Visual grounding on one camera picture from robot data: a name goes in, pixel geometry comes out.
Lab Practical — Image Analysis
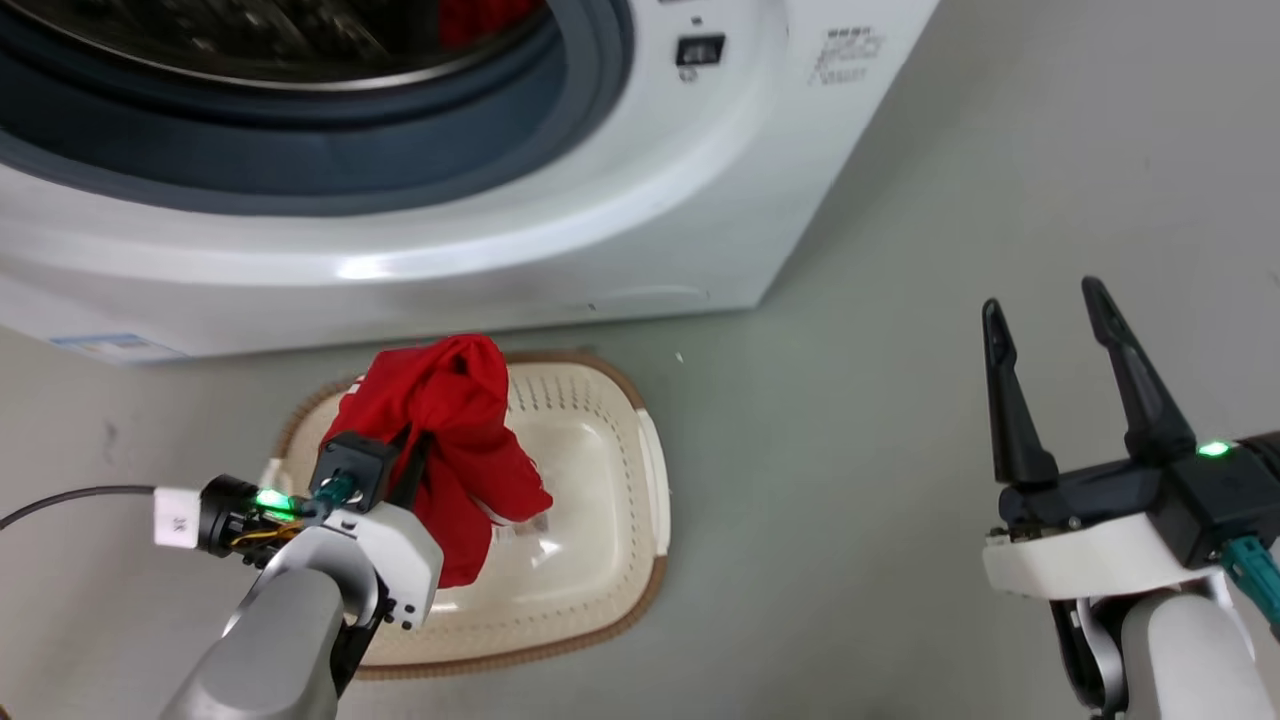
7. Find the cream plastic laundry basket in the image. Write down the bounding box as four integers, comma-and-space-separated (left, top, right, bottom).
270, 350, 672, 682

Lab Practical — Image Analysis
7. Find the teal left cable plug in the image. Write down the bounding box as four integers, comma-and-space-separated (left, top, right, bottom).
308, 474, 358, 513

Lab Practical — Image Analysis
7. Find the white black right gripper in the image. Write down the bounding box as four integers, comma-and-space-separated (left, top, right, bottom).
981, 276, 1228, 603

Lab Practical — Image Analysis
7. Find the white front-load washing machine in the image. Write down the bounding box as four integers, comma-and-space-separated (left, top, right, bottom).
0, 0, 941, 363

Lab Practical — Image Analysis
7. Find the red garment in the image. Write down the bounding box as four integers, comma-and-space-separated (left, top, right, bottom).
320, 334, 555, 590

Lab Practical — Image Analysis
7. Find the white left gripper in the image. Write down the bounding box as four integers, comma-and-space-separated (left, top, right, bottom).
262, 430, 445, 632

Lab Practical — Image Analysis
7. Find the grey rubber door gasket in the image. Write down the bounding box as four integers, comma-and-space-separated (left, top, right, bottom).
0, 0, 637, 218

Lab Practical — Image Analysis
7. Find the black left cable connector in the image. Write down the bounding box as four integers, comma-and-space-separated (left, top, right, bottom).
197, 474, 306, 563

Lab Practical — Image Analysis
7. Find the red clothing in drum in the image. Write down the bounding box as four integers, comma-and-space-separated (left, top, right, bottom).
438, 0, 549, 53

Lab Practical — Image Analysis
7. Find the teal right cable plug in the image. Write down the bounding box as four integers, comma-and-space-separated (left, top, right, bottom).
1220, 534, 1280, 629

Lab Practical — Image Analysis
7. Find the thin black cable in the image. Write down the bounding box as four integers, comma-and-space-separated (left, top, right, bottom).
0, 484, 158, 532

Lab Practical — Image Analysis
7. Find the white cable tag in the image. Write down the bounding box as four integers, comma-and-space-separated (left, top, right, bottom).
152, 486, 202, 550

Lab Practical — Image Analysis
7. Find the teal cable plug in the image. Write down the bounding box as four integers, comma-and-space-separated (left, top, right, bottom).
308, 474, 358, 513
1220, 534, 1280, 629

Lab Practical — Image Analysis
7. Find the black door latch slot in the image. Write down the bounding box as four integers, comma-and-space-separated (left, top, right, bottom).
676, 34, 728, 70

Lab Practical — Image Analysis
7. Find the blue white energy sticker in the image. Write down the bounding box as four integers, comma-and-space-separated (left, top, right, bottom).
50, 333, 191, 363

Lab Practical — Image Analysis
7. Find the stainless steel washer drum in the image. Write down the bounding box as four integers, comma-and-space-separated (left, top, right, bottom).
0, 0, 553, 93

